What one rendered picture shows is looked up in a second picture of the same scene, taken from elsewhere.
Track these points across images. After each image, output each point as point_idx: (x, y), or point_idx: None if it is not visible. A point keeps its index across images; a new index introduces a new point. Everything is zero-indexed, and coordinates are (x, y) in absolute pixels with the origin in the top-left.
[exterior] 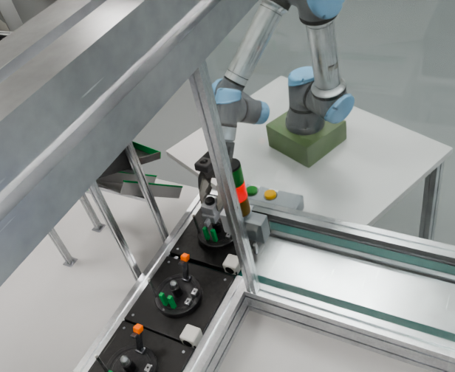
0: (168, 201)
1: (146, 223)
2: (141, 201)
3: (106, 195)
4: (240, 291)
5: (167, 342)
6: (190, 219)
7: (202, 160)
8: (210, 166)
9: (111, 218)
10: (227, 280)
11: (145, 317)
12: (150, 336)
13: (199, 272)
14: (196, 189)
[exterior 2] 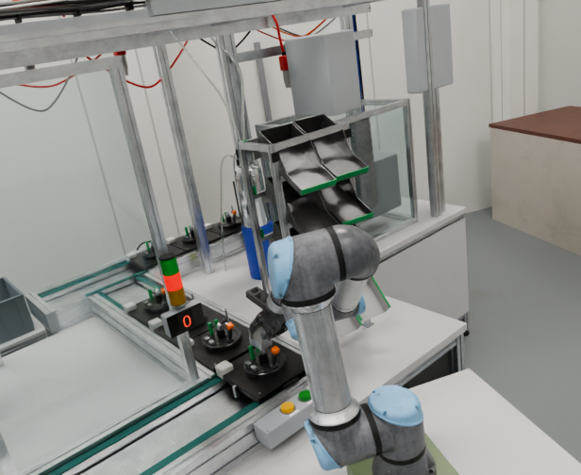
0: (373, 365)
1: (352, 350)
2: (386, 348)
3: (410, 327)
4: (199, 372)
5: (193, 335)
6: (301, 354)
7: (254, 288)
8: (247, 295)
9: (261, 269)
10: (212, 365)
11: (223, 326)
12: (205, 328)
13: (235, 352)
14: (378, 385)
